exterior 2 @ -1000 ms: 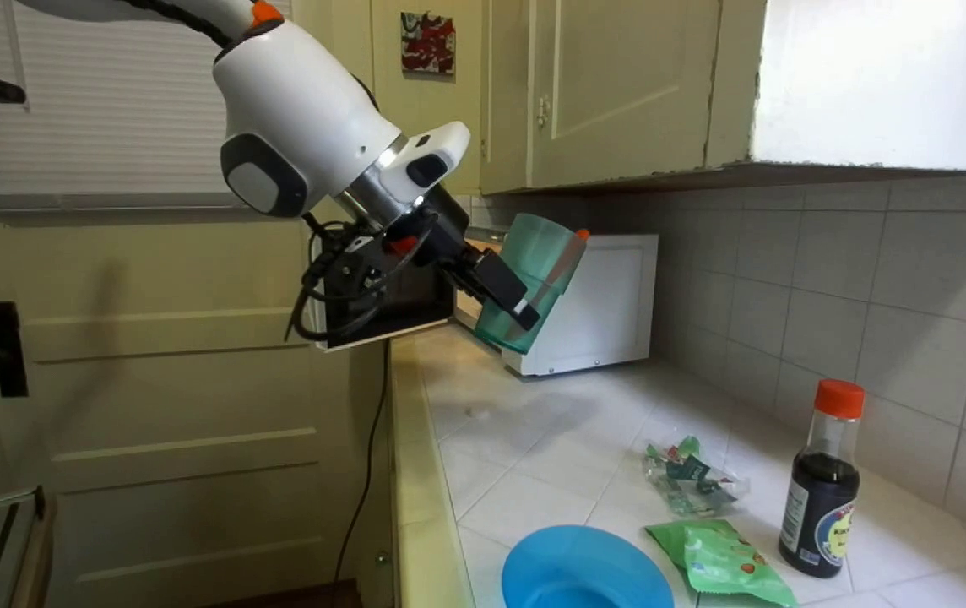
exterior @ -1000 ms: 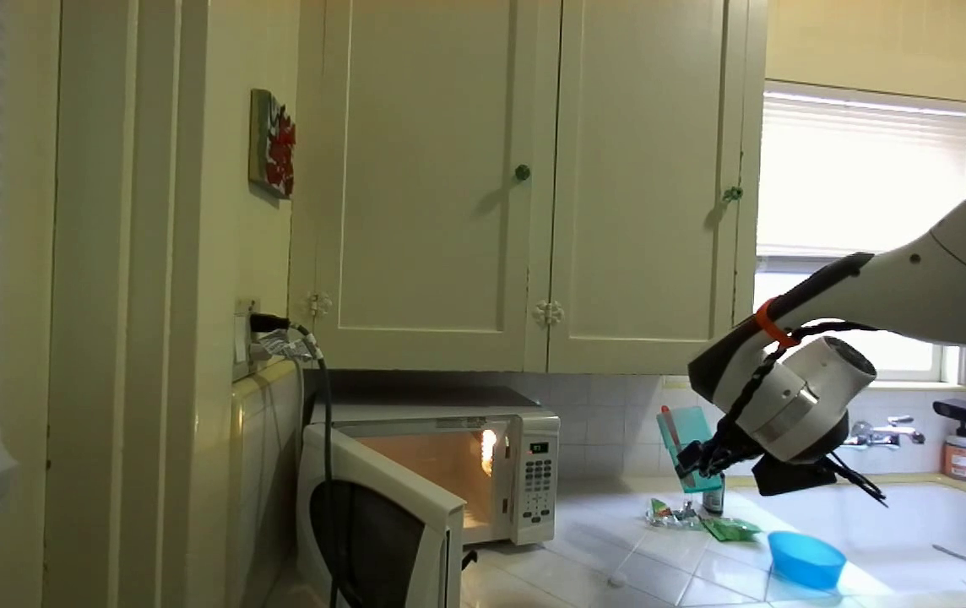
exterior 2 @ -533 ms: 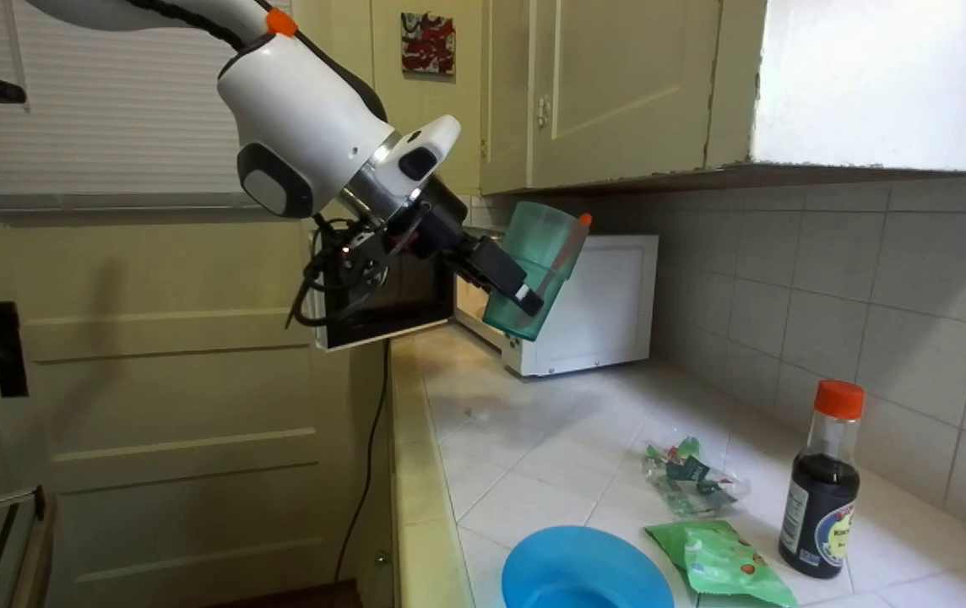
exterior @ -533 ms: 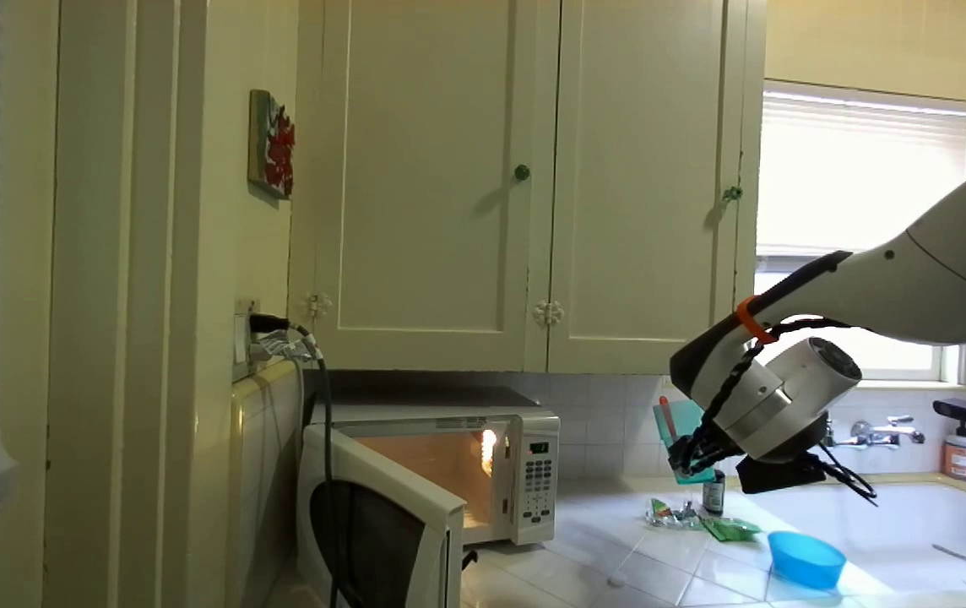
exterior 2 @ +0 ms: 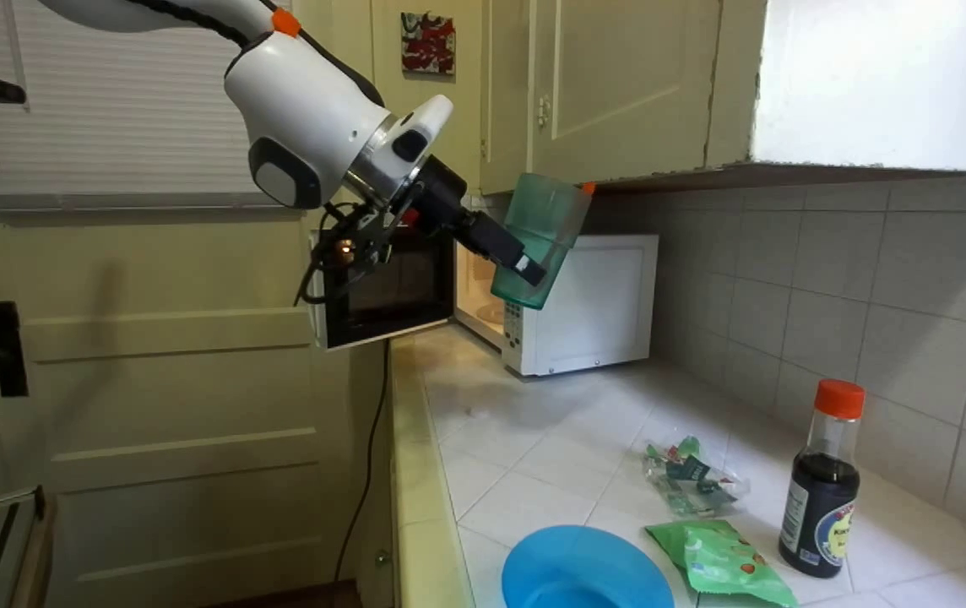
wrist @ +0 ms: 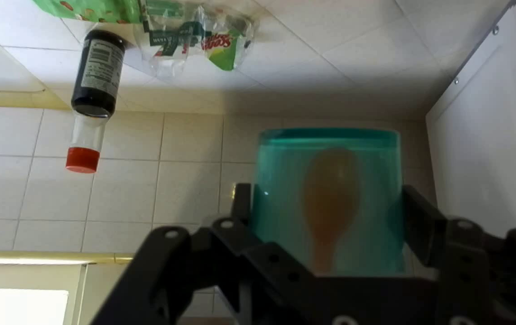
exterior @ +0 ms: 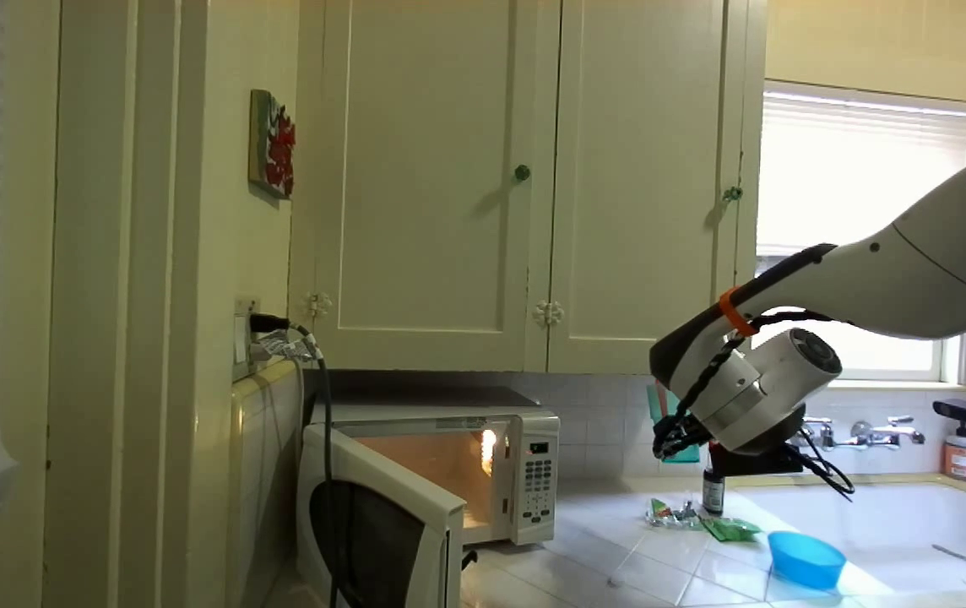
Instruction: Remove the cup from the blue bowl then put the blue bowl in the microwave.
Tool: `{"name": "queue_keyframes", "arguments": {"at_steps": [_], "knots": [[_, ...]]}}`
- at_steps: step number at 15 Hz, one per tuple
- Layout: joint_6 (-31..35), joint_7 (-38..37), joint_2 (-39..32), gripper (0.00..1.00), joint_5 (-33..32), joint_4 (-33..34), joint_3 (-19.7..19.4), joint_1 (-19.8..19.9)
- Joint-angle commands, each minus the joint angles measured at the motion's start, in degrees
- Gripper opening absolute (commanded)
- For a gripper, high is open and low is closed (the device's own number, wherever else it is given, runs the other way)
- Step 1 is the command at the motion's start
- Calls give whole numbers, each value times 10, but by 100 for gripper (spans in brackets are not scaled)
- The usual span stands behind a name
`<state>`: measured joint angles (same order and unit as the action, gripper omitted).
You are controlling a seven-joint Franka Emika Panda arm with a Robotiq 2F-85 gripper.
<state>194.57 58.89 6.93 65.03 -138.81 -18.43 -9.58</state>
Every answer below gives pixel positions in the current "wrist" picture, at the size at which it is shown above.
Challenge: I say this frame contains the teal translucent plastic cup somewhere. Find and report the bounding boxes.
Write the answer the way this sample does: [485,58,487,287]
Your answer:
[248,126,405,278]

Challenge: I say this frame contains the clear plastic snack wrapper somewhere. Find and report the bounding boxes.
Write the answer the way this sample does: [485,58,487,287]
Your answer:
[138,0,257,74]

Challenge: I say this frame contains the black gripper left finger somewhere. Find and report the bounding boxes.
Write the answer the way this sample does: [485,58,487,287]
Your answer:
[90,182,321,325]

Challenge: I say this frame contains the brown wooden spoon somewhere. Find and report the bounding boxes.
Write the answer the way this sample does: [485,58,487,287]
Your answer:
[299,146,362,274]

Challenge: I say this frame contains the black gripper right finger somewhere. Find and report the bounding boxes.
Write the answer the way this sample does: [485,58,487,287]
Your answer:
[400,182,516,325]

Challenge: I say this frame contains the soy sauce bottle red cap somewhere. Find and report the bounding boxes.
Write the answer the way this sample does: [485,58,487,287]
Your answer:
[64,29,129,175]

